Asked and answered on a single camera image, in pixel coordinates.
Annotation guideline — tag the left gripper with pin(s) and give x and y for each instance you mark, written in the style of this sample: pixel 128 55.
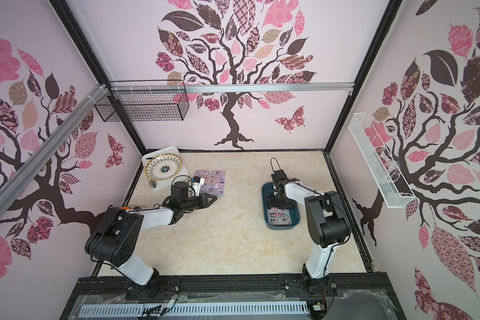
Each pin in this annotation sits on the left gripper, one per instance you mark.
pixel 213 197

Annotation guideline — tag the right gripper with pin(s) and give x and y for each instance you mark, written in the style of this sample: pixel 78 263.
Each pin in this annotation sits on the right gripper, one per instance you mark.
pixel 274 196

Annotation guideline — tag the pink sticker sheet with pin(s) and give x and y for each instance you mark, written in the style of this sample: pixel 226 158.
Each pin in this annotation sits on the pink sticker sheet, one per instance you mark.
pixel 217 181
pixel 205 174

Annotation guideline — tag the teal plastic storage box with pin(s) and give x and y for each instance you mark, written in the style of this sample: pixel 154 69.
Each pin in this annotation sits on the teal plastic storage box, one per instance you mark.
pixel 267 191

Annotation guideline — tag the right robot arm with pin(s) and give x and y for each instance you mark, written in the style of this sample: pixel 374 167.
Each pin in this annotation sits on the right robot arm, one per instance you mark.
pixel 327 222

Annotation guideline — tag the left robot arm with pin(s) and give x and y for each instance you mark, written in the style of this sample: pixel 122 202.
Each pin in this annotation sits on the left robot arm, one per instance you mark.
pixel 114 239

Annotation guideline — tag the remaining sticker sheet in box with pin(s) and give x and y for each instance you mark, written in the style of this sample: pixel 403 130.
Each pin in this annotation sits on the remaining sticker sheet in box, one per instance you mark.
pixel 279 217

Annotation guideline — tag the white square tray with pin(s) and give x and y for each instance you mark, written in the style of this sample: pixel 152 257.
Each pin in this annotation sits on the white square tray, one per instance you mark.
pixel 167 183

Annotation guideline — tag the patterned ceramic plate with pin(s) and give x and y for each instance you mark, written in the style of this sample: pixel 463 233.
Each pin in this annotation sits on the patterned ceramic plate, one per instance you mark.
pixel 163 167

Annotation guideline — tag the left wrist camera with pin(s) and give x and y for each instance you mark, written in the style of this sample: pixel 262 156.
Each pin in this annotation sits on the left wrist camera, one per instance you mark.
pixel 197 185

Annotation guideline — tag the white slotted cable duct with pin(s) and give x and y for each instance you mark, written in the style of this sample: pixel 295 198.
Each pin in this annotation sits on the white slotted cable duct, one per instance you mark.
pixel 193 309

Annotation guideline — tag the black wire basket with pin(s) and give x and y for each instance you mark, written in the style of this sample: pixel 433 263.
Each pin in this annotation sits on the black wire basket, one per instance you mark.
pixel 144 103

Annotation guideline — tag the white wire basket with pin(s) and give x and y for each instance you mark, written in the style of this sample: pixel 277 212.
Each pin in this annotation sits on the white wire basket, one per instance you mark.
pixel 371 138

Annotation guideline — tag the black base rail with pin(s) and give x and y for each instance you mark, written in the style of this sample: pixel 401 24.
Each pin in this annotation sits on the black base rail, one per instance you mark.
pixel 342 296

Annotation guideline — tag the aluminium rail back wall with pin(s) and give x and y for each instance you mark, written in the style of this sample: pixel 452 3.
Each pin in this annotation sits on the aluminium rail back wall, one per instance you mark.
pixel 234 88

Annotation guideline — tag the aluminium rail wall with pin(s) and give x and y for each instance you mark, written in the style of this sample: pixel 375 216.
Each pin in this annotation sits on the aluminium rail wall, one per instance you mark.
pixel 234 88
pixel 23 176

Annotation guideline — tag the aluminium rail left wall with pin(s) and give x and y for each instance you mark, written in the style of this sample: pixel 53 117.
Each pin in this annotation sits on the aluminium rail left wall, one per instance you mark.
pixel 23 176

